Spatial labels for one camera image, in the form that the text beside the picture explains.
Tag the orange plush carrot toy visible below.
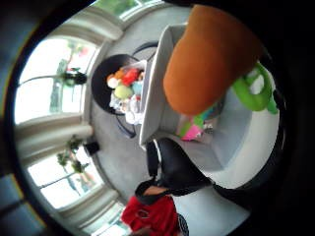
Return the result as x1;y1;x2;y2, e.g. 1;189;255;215
162;4;280;116

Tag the black round table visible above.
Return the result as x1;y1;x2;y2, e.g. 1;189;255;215
91;53;142;116

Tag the the person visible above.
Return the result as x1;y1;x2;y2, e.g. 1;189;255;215
120;179;190;236

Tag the light blue plush toy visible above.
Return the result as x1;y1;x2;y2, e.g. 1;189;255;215
131;81;145;96

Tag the red plush toy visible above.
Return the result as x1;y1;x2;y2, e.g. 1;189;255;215
121;68;141;88

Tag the white fabric storage box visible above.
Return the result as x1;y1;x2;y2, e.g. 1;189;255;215
138;23;281;190

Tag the white curtain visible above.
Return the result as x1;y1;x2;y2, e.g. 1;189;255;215
57;185;121;232
14;112;95;166
53;8;125;45

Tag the green round plush toy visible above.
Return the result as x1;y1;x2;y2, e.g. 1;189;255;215
113;84;134;100

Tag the leafy plant in black pot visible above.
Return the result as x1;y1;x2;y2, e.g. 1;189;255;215
56;135;100;175

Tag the white plush toy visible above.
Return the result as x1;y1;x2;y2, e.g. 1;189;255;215
106;76;121;89

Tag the pink toy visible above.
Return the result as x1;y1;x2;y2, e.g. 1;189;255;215
180;124;205;142

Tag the clear box of toys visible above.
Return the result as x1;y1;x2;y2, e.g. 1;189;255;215
107;59;149;126

